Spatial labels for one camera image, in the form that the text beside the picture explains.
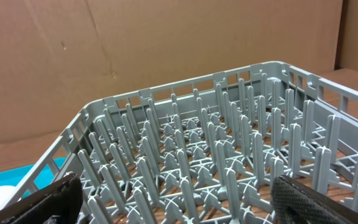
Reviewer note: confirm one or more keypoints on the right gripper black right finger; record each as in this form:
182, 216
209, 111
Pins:
294, 202

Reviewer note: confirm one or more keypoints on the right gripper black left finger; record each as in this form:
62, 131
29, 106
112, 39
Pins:
60, 202

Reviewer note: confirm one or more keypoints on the grey dishwasher rack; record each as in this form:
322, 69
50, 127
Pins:
207, 149

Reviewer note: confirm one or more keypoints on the teal plastic tray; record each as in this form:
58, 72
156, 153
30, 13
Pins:
14, 176

